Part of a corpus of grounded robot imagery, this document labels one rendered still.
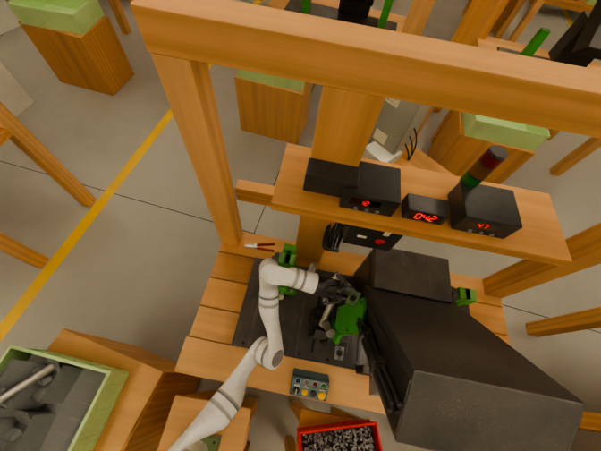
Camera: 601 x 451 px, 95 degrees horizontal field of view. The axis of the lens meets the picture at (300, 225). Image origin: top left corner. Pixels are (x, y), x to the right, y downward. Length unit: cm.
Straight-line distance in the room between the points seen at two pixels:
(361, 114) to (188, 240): 210
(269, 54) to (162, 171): 252
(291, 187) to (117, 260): 206
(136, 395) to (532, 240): 159
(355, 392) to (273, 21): 129
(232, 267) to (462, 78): 119
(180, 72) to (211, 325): 102
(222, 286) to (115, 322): 126
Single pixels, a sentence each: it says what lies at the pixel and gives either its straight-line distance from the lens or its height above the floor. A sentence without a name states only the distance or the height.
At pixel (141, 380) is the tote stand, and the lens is 154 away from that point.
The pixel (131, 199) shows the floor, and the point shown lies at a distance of 298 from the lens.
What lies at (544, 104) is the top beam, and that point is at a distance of 77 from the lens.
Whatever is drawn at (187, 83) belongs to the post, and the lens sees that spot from 78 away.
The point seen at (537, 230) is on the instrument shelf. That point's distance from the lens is 112.
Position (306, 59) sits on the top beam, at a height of 190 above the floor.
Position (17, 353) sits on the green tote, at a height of 91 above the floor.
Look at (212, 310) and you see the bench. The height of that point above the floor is 88.
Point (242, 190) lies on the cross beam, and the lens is 118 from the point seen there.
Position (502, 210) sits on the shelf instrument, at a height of 162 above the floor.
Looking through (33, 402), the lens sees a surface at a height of 89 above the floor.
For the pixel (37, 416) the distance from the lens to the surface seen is 157.
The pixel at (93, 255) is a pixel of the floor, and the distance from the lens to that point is 282.
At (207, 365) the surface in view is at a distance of 135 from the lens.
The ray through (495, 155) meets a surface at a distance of 89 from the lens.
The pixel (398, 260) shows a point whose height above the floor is 124.
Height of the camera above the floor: 222
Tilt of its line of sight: 60 degrees down
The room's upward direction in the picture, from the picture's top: 10 degrees clockwise
